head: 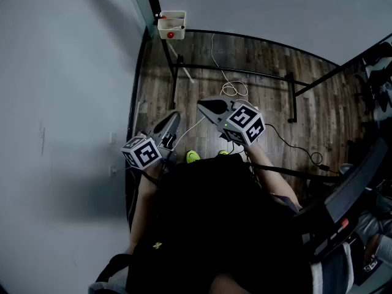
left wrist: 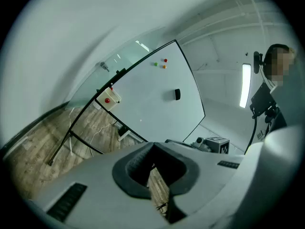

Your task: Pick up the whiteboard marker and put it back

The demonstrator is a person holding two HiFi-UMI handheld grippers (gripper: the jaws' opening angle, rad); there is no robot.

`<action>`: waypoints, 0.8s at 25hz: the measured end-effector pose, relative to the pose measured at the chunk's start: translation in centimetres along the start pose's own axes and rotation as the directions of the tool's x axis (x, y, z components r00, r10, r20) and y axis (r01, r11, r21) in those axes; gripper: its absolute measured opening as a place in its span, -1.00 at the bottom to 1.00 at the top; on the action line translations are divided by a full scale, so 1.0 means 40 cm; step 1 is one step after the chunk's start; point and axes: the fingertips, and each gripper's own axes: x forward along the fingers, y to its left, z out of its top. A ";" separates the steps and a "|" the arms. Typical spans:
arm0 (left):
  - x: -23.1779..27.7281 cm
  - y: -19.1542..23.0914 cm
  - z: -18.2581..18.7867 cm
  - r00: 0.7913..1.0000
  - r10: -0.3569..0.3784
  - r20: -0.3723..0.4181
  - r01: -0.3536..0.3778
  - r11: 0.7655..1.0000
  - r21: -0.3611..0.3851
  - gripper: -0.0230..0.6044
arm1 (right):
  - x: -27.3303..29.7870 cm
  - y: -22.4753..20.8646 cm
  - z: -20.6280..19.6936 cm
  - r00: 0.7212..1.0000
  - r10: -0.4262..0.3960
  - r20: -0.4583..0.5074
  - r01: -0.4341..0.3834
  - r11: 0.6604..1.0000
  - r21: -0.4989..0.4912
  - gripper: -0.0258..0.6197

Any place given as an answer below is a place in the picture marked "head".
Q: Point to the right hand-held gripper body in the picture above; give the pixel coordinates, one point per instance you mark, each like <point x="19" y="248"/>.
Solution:
<point x="245" y="124"/>

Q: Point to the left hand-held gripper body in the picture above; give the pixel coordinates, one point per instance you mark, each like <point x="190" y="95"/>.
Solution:
<point x="142" y="155"/>

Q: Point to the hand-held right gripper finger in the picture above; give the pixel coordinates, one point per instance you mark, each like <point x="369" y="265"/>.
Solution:
<point x="219" y="98"/>
<point x="212" y="116"/>

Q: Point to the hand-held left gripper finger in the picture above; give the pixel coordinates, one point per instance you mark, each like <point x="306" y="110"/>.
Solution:
<point x="175" y="124"/>
<point x="156" y="126"/>

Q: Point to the person's left forearm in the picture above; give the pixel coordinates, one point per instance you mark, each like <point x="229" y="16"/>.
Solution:
<point x="142" y="210"/>

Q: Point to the person's right forearm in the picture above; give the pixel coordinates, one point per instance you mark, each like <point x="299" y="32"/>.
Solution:
<point x="269" y="176"/>

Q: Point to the blue marker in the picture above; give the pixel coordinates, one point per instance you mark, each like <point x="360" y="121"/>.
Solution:
<point x="180" y="17"/>

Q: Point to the red-capped marker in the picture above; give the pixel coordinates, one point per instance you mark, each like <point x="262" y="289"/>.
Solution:
<point x="162" y="16"/>

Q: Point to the yellow-green shoe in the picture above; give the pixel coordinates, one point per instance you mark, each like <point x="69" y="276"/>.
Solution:
<point x="193" y="157"/>
<point x="223" y="152"/>

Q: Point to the white flat strip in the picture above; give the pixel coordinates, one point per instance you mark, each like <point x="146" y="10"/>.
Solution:
<point x="185" y="70"/>

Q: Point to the white plastic tray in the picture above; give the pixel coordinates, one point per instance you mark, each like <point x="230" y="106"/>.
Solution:
<point x="180" y="35"/>

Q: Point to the red round magnet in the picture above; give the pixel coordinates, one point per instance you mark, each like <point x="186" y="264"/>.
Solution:
<point x="170" y="35"/>

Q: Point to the person's black shirt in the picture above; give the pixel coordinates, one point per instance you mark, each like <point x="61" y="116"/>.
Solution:
<point x="214" y="219"/>

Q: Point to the dark grey machine panel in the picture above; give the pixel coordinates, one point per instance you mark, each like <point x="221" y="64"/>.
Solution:
<point x="352" y="179"/>

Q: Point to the black chair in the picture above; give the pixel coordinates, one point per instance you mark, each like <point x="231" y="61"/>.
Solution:
<point x="375" y="72"/>

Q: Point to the white wall socket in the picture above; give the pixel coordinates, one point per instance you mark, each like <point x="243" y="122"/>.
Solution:
<point x="113" y="171"/>
<point x="113" y="138"/>

